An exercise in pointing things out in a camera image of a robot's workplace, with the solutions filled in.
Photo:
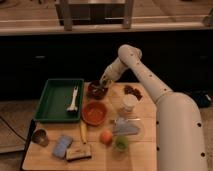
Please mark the metal frame stand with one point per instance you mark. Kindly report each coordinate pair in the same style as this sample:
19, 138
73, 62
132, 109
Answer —
94, 12

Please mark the white dish brush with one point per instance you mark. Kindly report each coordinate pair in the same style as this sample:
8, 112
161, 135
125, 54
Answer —
73, 106

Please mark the green cup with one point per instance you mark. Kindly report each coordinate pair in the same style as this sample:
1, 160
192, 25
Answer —
121, 143

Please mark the blue sponge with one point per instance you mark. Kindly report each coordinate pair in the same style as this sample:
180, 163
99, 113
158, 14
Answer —
61, 146

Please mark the yellow banana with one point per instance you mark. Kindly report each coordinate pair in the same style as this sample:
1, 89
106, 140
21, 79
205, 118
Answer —
83, 131

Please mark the grey blue cloth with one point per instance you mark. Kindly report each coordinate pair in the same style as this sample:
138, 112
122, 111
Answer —
123, 127

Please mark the metal cup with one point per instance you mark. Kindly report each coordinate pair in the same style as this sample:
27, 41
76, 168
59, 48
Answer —
40, 137

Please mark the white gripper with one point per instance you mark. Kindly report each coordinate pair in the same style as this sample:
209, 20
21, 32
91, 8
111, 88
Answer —
107, 75

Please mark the purple bowl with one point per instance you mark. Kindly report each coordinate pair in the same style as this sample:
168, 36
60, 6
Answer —
95, 91

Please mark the brown dried fruit pile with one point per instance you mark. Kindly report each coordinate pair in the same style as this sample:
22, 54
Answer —
130, 90

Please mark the orange bowl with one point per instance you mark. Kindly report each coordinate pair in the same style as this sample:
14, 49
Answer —
94, 113

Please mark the orange fruit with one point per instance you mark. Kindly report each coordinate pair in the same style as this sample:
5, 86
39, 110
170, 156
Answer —
106, 137

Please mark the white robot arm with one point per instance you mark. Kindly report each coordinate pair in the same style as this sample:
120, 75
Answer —
179, 131

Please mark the green plastic tray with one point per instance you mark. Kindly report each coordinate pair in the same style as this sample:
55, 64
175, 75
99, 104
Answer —
56, 98

